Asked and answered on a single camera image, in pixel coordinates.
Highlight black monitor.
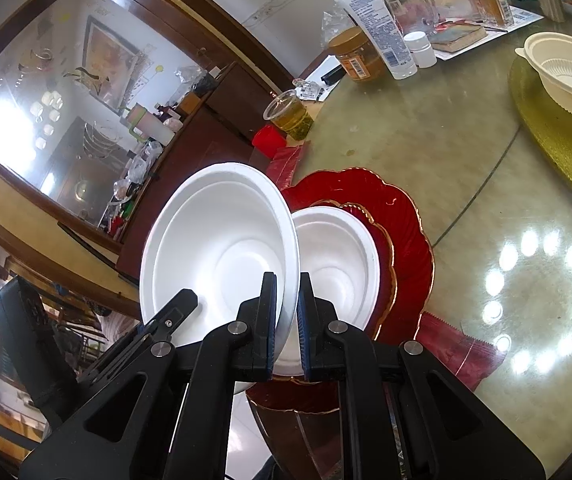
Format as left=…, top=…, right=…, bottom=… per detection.
left=0, top=275, right=82, bottom=411

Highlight wooden sideboard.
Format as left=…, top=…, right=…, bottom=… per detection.
left=116, top=62, right=289, bottom=311

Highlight old worn book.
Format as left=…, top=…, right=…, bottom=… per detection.
left=433, top=22, right=488, bottom=54

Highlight red foil packet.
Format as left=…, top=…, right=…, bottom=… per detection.
left=416, top=312, right=507, bottom=393

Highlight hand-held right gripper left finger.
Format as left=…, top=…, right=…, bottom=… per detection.
left=18, top=272, right=280, bottom=480

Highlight large wall mirror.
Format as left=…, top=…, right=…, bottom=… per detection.
left=0, top=0, right=209, bottom=243

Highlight glass pitcher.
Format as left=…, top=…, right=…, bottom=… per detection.
left=371, top=0, right=443, bottom=37

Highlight pink tumbler with green handle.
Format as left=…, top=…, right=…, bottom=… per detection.
left=121, top=102, right=177, bottom=144

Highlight printed paper sheet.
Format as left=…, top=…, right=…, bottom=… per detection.
left=436, top=4, right=545, bottom=62

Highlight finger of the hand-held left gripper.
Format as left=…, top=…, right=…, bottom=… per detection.
left=78, top=329, right=179, bottom=387
left=136, top=287, right=199, bottom=335

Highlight plastic cup of tea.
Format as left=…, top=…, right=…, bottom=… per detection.
left=263, top=89, right=314, bottom=141

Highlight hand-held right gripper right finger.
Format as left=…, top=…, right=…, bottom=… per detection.
left=295, top=272, right=547, bottom=480

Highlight small white bottle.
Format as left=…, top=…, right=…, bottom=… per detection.
left=403, top=31, right=438, bottom=69

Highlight red plate with white sticker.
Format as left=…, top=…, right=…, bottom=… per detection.
left=246, top=201, right=398, bottom=415

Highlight gold round mat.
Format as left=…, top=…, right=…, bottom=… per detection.
left=508, top=55, right=572, bottom=217

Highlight white foam bowl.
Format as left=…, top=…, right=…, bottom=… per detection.
left=139, top=161, right=301, bottom=396
left=291, top=206, right=382, bottom=333

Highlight peanut butter jar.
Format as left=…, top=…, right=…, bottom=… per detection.
left=328, top=27, right=389, bottom=82

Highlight white paper sheets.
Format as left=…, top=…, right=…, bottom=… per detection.
left=296, top=52, right=348, bottom=104

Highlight red gift box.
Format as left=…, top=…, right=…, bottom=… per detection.
left=266, top=145, right=313, bottom=188

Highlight white lotion tube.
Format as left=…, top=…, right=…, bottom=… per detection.
left=333, top=0, right=417, bottom=80

